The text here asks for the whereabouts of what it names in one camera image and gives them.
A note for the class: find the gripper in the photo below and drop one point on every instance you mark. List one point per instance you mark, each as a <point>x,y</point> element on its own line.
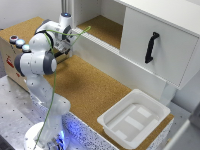
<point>62,42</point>

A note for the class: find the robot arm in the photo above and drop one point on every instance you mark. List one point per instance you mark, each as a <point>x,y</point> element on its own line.
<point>40,63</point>

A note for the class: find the wooden drawer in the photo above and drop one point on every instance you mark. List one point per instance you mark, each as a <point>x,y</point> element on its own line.
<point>59,60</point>

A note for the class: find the wooden drawer box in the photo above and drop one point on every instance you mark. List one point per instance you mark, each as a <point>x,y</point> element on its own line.
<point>22,28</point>

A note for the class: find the green button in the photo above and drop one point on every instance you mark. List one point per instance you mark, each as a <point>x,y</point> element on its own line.
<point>26,48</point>

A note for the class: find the blue button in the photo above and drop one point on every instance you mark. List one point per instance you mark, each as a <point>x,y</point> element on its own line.
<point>20,42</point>

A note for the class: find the red button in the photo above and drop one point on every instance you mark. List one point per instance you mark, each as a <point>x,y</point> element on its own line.
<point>14,39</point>

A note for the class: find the white cabinet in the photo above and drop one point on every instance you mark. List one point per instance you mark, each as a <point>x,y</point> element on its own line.
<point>110,63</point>

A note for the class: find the white plastic box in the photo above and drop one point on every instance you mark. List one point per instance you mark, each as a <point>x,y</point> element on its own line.
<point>133,120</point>

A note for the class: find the white sliding door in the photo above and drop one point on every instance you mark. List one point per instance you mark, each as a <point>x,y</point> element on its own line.
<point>173,56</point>

